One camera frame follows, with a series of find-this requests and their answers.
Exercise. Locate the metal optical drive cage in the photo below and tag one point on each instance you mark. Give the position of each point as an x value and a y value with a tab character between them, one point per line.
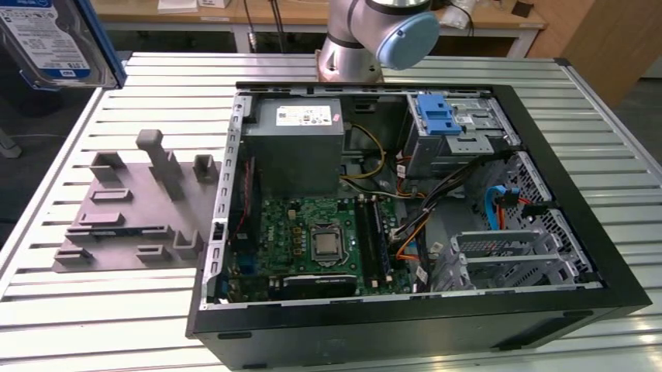
429	155

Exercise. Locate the metal disk bay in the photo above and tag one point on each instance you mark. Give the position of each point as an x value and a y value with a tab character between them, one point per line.
506	263

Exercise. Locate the silver CPU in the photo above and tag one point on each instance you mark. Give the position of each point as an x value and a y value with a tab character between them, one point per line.
324	245

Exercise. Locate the small dark square item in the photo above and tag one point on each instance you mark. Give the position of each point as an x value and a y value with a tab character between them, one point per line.
522	7

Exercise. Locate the grey parts rack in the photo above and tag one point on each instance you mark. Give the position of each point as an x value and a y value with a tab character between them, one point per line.
134	209

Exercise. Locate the hard disk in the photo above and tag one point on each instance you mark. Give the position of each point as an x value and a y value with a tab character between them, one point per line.
51	38

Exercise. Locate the clear plastic bag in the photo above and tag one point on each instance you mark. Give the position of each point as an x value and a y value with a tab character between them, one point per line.
458	17

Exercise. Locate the small white box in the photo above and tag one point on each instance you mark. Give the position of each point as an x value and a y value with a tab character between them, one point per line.
214	3

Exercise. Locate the black RAM slot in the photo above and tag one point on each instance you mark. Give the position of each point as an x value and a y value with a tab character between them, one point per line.
368	240

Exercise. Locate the grey metal foot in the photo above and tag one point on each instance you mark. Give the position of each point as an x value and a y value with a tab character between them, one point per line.
9	149

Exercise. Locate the wooden cabinet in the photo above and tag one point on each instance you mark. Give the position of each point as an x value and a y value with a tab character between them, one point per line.
610	46

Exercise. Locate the black open PC case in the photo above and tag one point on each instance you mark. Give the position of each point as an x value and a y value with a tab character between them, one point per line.
362	333

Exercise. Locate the grey power supply unit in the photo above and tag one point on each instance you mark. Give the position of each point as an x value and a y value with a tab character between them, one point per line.
295	162

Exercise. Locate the wooden desk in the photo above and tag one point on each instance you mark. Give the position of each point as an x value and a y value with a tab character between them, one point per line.
207	13

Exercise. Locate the green motherboard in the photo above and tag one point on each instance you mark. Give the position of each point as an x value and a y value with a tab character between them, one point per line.
279	232

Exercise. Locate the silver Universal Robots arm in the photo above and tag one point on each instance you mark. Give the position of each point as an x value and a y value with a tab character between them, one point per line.
351	46

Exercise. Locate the black CPU socket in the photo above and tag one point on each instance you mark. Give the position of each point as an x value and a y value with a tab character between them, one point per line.
326	226

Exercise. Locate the white paper sheet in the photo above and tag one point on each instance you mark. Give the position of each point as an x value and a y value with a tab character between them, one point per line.
176	4

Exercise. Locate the blue plastic drive latch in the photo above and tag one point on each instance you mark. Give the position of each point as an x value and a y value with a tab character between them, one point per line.
434	116

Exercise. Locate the black graphics card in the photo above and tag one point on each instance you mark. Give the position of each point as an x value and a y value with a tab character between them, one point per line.
315	286

